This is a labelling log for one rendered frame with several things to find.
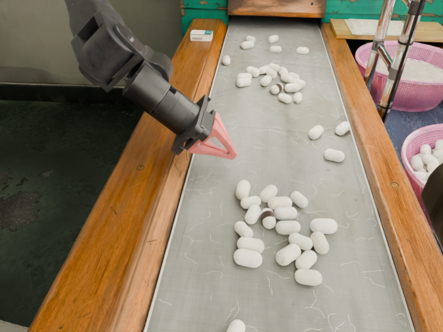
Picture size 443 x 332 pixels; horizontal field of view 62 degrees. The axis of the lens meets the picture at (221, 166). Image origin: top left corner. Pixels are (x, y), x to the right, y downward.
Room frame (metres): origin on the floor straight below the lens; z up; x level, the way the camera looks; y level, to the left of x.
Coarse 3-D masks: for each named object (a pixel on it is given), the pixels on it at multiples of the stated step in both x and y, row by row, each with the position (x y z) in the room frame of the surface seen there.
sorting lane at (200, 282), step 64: (256, 64) 0.93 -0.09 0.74; (320, 64) 0.93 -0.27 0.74; (256, 128) 0.62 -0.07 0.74; (192, 192) 0.43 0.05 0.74; (256, 192) 0.43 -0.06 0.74; (320, 192) 0.43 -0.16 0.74; (192, 256) 0.30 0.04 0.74; (320, 256) 0.30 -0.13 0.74; (384, 256) 0.30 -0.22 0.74; (192, 320) 0.21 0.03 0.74; (256, 320) 0.21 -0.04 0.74; (320, 320) 0.21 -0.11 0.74; (384, 320) 0.21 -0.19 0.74
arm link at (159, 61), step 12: (120, 24) 0.52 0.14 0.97; (120, 36) 0.49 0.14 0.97; (132, 36) 0.52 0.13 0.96; (132, 48) 0.49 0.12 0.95; (144, 48) 0.52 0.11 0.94; (132, 60) 0.50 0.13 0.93; (156, 60) 0.56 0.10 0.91; (168, 60) 0.59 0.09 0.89; (84, 72) 0.49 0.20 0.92; (120, 72) 0.49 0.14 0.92; (168, 72) 0.55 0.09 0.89; (96, 84) 0.49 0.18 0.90; (108, 84) 0.49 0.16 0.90
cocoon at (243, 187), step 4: (244, 180) 0.43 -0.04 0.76; (240, 184) 0.43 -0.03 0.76; (244, 184) 0.42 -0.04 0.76; (248, 184) 0.43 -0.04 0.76; (240, 188) 0.42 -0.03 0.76; (244, 188) 0.42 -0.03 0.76; (248, 188) 0.42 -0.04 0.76; (236, 192) 0.41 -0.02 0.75; (240, 192) 0.41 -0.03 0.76; (244, 192) 0.41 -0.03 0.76; (248, 192) 0.41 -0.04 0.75; (240, 196) 0.41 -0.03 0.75; (244, 196) 0.41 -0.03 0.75
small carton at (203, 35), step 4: (192, 32) 1.05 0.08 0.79; (196, 32) 1.05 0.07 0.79; (200, 32) 1.05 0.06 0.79; (204, 32) 1.05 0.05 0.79; (208, 32) 1.05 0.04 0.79; (212, 32) 1.06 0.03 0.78; (192, 36) 1.04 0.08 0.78; (196, 36) 1.03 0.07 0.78; (200, 36) 1.03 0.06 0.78; (204, 36) 1.03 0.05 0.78; (208, 36) 1.03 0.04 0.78; (212, 36) 1.06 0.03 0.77; (192, 40) 1.04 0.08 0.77; (196, 40) 1.03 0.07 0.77; (200, 40) 1.03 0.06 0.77; (204, 40) 1.03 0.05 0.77; (208, 40) 1.03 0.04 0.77
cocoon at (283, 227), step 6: (282, 222) 0.35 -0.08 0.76; (288, 222) 0.35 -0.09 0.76; (294, 222) 0.35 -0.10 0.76; (276, 228) 0.34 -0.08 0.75; (282, 228) 0.34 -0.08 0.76; (288, 228) 0.34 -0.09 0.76; (294, 228) 0.34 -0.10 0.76; (300, 228) 0.34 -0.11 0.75; (282, 234) 0.34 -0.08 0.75; (288, 234) 0.34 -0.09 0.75
